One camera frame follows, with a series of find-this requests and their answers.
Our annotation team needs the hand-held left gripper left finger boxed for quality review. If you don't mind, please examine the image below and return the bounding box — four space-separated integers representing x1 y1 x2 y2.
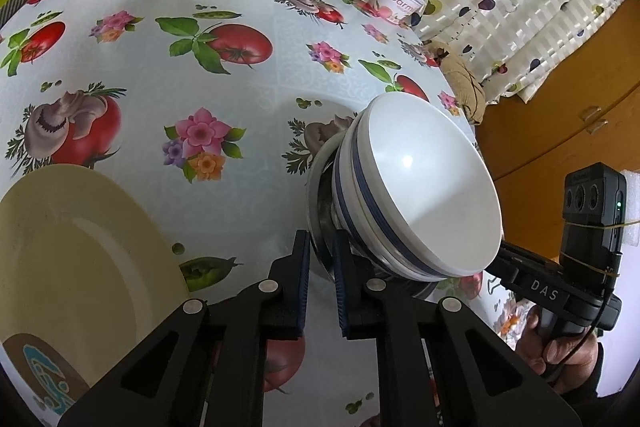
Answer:
57 229 312 427

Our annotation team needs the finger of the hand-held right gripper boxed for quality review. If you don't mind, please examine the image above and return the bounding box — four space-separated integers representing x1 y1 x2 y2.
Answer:
484 241 562 291

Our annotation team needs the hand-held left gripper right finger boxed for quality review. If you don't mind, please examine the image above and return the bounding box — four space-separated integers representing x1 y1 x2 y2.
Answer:
332 229 583 427

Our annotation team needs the stainless steel bowl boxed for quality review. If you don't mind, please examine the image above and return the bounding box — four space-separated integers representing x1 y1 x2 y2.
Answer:
305 127 436 303

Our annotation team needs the tan plate with brown patch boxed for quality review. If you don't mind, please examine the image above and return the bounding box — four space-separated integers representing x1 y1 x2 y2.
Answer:
0 164 190 413

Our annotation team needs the person's right hand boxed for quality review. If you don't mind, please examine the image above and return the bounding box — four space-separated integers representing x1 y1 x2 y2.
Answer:
515 308 602 394

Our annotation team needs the clear plastic door latch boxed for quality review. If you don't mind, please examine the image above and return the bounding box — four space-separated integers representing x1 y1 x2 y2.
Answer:
582 106 609 131

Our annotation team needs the wooden cabinet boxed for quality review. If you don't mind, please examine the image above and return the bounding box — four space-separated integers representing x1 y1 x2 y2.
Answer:
470 0 640 268

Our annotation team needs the brown woven basket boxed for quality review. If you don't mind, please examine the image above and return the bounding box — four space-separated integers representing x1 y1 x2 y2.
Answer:
430 39 487 125

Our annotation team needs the white yogurt cup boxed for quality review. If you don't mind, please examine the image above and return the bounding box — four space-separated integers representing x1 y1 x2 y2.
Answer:
372 0 426 28

